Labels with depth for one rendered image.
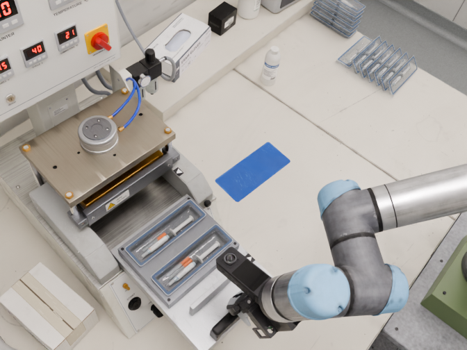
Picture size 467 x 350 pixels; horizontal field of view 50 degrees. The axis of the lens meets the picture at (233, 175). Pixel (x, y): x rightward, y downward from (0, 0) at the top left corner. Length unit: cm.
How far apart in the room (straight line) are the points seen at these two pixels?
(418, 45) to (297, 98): 174
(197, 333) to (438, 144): 106
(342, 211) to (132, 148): 48
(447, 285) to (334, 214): 63
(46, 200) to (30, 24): 38
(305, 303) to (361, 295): 10
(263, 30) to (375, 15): 168
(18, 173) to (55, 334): 39
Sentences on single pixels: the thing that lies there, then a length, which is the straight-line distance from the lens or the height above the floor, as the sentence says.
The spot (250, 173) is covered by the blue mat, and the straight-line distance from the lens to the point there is 148.
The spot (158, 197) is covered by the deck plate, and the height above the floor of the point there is 93.
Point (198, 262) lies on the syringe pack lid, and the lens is 105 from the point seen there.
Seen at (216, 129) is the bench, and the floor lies 75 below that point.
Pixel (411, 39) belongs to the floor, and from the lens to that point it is 337.
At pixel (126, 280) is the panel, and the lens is 115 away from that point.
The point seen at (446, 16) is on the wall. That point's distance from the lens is 347.
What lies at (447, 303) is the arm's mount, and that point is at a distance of 138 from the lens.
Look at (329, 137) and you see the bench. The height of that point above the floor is 75.
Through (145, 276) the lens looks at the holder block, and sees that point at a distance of 105.
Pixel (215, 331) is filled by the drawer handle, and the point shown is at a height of 101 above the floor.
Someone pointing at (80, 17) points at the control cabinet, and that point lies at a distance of 106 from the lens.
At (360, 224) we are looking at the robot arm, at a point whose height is 130.
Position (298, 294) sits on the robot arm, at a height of 132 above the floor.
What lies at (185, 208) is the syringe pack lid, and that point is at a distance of 111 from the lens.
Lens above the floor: 197
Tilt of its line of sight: 56 degrees down
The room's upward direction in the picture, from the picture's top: 10 degrees clockwise
